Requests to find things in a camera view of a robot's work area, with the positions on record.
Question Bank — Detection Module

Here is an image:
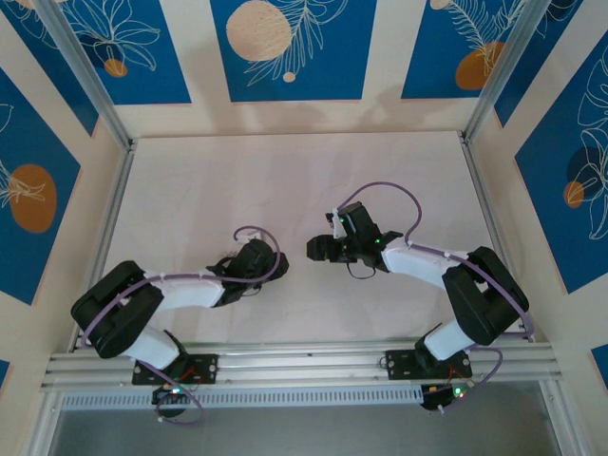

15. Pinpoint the grey metal panel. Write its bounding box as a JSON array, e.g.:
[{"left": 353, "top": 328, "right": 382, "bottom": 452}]
[{"left": 47, "top": 408, "right": 560, "bottom": 456}]

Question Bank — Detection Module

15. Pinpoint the right gripper thin black wire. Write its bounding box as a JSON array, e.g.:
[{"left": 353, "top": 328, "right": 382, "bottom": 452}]
[{"left": 345, "top": 262, "right": 379, "bottom": 281}]

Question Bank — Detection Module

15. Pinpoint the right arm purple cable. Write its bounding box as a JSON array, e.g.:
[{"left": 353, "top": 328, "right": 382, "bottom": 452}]
[{"left": 337, "top": 182, "right": 534, "bottom": 412}]

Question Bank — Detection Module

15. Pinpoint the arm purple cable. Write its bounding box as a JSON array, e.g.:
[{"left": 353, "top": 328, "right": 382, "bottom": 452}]
[
  {"left": 337, "top": 182, "right": 534, "bottom": 412},
  {"left": 81, "top": 225, "right": 284, "bottom": 426}
]

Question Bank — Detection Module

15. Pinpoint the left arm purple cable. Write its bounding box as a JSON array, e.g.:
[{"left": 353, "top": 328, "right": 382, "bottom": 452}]
[{"left": 81, "top": 225, "right": 284, "bottom": 426}]

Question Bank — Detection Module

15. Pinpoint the aluminium base rail beam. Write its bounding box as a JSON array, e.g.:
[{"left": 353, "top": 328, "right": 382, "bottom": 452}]
[{"left": 40, "top": 335, "right": 566, "bottom": 393}]

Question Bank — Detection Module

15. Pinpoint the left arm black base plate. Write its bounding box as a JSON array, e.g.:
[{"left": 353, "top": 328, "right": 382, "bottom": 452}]
[{"left": 131, "top": 353, "right": 219, "bottom": 386}]

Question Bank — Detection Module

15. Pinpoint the grey slotted cable duct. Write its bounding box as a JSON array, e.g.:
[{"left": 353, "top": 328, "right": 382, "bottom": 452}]
[{"left": 61, "top": 384, "right": 424, "bottom": 410}]

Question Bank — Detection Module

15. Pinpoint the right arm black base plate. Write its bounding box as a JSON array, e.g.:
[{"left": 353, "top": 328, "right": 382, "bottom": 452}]
[{"left": 385, "top": 348, "right": 474, "bottom": 381}]

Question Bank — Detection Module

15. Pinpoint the aluminium table side rail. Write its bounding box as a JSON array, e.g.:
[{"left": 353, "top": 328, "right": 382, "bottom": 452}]
[
  {"left": 458, "top": 132, "right": 536, "bottom": 343},
  {"left": 68, "top": 140, "right": 139, "bottom": 352}
]

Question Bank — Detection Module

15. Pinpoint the aluminium corner post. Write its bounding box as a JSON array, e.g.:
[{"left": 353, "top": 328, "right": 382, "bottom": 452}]
[
  {"left": 35, "top": 0, "right": 137, "bottom": 151},
  {"left": 463, "top": 0, "right": 555, "bottom": 143}
]

